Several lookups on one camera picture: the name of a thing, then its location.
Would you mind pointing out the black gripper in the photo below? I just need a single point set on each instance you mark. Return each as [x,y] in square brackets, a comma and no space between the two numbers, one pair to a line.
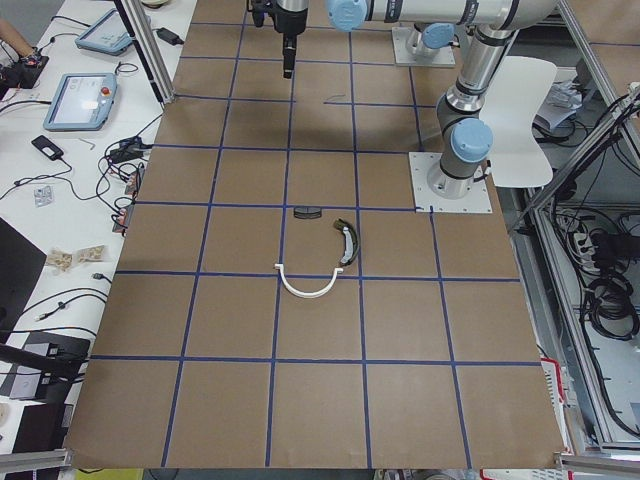
[291,21]

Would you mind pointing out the black power adapter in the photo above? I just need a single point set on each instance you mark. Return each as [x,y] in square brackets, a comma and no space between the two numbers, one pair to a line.
[169,36]

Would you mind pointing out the black brake pad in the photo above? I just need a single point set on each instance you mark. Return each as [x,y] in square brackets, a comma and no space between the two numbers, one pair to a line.
[307,212]

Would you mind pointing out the far teach pendant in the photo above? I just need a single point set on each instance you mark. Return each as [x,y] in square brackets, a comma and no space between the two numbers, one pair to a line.
[106,35]

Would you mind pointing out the teach pendant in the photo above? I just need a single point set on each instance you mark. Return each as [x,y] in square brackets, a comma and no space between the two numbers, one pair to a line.
[82,102]
[106,35]

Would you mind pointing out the olive brake shoe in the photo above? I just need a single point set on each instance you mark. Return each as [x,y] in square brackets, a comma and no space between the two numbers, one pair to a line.
[351,241]

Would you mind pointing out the near teach pendant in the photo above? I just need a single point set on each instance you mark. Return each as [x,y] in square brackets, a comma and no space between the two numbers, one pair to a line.
[82,102]

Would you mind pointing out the white chair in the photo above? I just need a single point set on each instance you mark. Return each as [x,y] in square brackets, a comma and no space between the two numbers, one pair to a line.
[512,101]

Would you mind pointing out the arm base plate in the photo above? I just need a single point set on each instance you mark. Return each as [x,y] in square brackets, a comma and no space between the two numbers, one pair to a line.
[435,192]
[443,59]

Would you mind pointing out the aluminium frame post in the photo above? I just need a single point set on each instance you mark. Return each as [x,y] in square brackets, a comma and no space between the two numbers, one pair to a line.
[138,27]

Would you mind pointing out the white curved plastic bracket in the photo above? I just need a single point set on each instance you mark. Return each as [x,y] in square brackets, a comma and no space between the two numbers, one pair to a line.
[307,289]

